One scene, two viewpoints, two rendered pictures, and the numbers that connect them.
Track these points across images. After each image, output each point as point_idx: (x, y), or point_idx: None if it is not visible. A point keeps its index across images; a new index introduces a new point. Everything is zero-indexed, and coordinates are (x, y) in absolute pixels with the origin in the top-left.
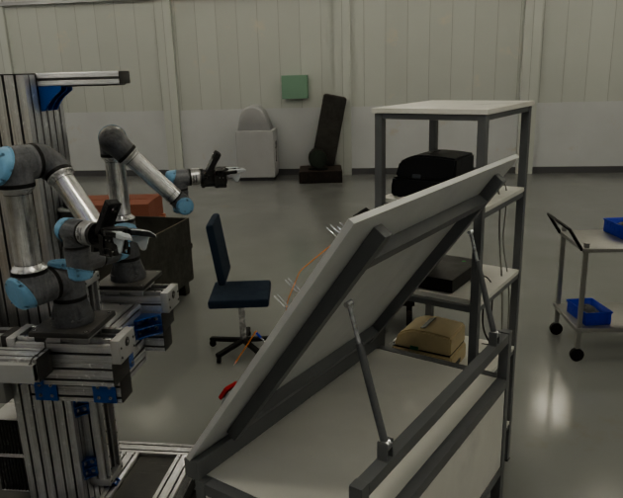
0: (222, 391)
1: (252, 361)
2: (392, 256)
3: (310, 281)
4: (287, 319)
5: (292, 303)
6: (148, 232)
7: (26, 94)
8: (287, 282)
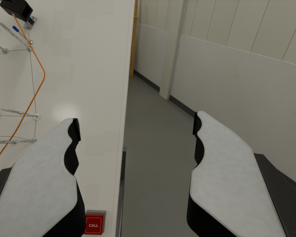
0: (103, 222)
1: (122, 146)
2: None
3: (131, 46)
4: (128, 87)
5: (128, 72)
6: (74, 125)
7: None
8: (12, 110)
